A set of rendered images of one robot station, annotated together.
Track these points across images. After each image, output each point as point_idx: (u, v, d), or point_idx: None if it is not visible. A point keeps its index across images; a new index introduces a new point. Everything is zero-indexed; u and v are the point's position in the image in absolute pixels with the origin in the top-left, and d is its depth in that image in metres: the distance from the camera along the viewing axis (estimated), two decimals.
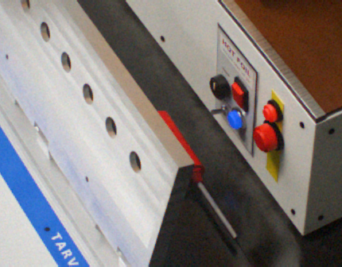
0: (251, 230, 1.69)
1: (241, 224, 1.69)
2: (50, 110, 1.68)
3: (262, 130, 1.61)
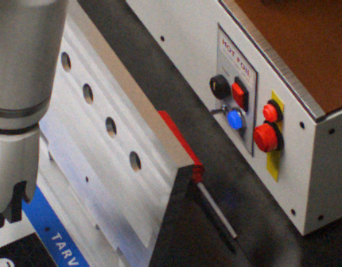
0: (251, 230, 1.69)
1: (241, 224, 1.69)
2: (50, 110, 1.68)
3: (262, 130, 1.61)
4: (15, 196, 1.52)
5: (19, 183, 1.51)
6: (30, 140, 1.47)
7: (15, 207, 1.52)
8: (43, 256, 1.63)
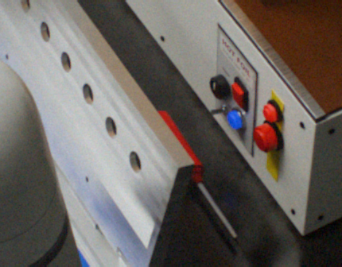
0: (251, 230, 1.69)
1: (241, 224, 1.69)
2: (50, 110, 1.68)
3: (262, 130, 1.61)
4: None
5: None
6: None
7: None
8: None
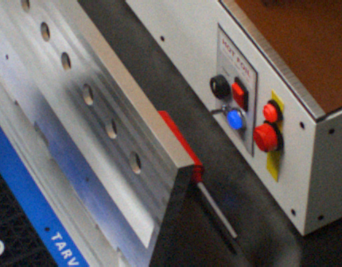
0: (251, 230, 1.69)
1: (241, 224, 1.69)
2: (50, 110, 1.68)
3: (262, 130, 1.61)
4: None
5: None
6: None
7: None
8: None
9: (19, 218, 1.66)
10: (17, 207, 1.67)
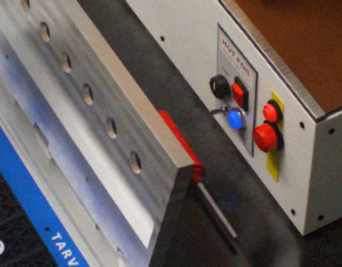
0: (251, 230, 1.69)
1: (241, 224, 1.69)
2: (50, 110, 1.68)
3: (262, 130, 1.61)
4: None
5: None
6: None
7: None
8: None
9: (20, 218, 1.66)
10: (18, 207, 1.67)
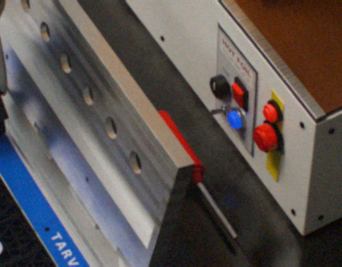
0: (251, 230, 1.69)
1: (241, 224, 1.69)
2: (50, 110, 1.68)
3: (262, 130, 1.61)
4: None
5: None
6: None
7: None
8: None
9: (18, 219, 1.66)
10: (16, 207, 1.67)
